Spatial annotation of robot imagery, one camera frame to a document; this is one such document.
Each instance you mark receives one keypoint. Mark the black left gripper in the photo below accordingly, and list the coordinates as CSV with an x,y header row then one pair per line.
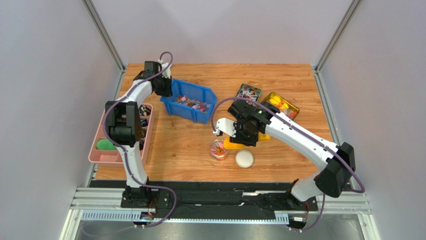
x,y
168,91

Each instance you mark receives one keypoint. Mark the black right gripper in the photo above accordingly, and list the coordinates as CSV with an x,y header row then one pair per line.
x,y
248,139

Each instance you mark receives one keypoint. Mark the blue plastic candy bin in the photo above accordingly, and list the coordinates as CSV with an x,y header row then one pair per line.
x,y
190,101

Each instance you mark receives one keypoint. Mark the yellow plastic scoop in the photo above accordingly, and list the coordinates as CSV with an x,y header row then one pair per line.
x,y
228,145

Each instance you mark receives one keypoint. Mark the white jar lid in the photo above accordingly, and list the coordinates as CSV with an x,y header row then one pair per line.
x,y
244,159

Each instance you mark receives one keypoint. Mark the clear glass jar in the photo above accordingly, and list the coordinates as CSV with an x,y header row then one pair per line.
x,y
217,150

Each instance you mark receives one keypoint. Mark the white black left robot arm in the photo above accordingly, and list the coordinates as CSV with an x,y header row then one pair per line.
x,y
122,124

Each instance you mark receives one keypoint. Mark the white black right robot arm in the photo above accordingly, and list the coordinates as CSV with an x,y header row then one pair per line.
x,y
335,163

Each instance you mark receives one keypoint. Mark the green plush toy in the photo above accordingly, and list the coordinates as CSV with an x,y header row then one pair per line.
x,y
105,145

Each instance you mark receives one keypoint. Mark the pink compartment tray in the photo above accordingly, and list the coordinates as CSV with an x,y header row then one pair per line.
x,y
112,158

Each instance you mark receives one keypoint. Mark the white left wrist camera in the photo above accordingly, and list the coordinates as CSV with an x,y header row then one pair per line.
x,y
166,69

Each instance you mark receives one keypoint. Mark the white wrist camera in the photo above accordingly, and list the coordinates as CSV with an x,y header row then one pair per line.
x,y
166,69
225,126

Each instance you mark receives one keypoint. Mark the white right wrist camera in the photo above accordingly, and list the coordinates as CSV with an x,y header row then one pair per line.
x,y
225,126

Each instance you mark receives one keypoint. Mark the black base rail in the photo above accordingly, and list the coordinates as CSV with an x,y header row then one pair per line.
x,y
219,200

